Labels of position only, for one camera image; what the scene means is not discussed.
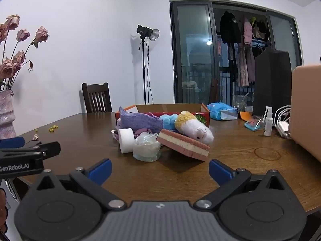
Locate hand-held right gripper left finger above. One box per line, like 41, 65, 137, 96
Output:
33, 159, 127, 211

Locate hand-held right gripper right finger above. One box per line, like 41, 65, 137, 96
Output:
194, 159, 289, 210

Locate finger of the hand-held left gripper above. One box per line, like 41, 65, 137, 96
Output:
0, 137, 25, 149
24, 141, 61, 160

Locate blue plush toy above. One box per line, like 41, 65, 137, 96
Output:
159, 114, 179, 131

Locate red cardboard box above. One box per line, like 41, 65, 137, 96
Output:
115, 103, 210, 131

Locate textured pink vase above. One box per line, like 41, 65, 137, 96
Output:
0, 89, 17, 139

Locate pink and white layered sponge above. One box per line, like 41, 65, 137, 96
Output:
157, 129, 210, 161

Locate white and yellow alpaca plush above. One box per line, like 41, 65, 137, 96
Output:
174, 111, 214, 141

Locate mauve fuzzy cloth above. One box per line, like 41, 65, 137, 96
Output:
134, 128, 153, 138

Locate small blue snack packet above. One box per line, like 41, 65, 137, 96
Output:
244, 115, 265, 132

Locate blue wet wipes pack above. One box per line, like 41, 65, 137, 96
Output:
206, 102, 238, 121

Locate purple knitted cloth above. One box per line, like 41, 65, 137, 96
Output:
119, 107, 163, 133

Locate white spray bottle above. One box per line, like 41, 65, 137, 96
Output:
263, 106, 273, 137

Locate dark wooden chair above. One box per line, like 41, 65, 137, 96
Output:
82, 82, 112, 113
209, 79, 219, 103

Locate clear plastic cup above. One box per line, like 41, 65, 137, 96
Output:
233, 94, 247, 112

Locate black paper bag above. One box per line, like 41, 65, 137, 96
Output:
252, 48, 293, 117

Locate dried pink rose bouquet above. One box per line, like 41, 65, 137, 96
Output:
0, 14, 50, 91

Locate hanging pale pink garments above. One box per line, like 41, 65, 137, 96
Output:
237, 43, 256, 87

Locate tan cardboard box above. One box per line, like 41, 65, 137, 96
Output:
289, 65, 321, 162

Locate black-framed sliding glass door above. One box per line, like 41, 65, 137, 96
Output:
169, 0, 303, 104

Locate hanging pink coat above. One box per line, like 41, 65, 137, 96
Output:
242, 21, 254, 46

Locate hanging black jacket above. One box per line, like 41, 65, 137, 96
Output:
220, 11, 241, 44

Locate studio light on stand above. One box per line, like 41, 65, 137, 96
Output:
137, 25, 160, 105

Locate white charger with cables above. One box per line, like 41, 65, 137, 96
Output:
274, 105, 293, 139

